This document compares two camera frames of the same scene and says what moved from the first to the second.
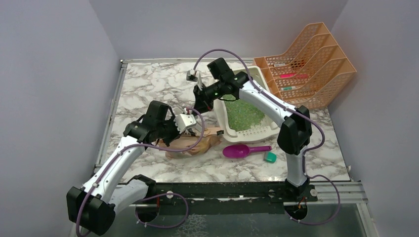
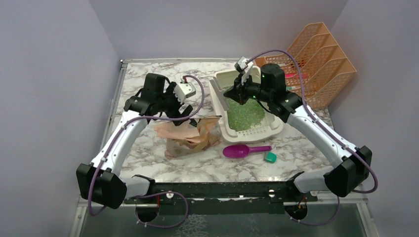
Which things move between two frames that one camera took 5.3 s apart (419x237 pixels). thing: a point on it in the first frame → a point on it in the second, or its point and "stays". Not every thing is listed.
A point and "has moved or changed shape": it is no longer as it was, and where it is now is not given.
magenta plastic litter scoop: (240, 151) stays
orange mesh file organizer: (311, 73) stays
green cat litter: (241, 116) stays
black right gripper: (201, 104) → (236, 93)
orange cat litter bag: (211, 138) has moved or changed shape
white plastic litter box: (269, 128) stays
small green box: (270, 156) stays
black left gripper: (176, 135) → (170, 92)
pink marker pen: (294, 75) stays
